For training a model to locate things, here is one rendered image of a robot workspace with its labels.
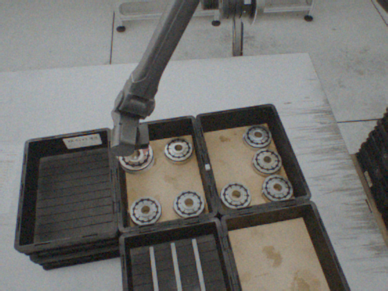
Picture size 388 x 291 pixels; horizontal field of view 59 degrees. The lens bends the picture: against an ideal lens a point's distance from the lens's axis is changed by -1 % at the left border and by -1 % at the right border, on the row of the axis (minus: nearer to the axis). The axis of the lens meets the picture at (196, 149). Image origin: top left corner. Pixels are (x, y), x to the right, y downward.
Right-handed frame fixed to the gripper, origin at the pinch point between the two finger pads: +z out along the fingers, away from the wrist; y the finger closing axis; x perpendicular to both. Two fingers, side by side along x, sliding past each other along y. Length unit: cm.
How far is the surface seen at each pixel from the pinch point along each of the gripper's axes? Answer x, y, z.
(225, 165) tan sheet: 2.4, 29.1, 22.1
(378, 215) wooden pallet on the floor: -6, 117, 92
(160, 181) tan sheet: -0.1, 5.2, 21.4
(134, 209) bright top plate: -10.3, -4.3, 17.9
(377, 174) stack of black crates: 12, 119, 80
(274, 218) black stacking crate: -21.2, 39.6, 18.1
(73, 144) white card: 17.7, -23.6, 16.3
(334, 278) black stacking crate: -42, 50, 15
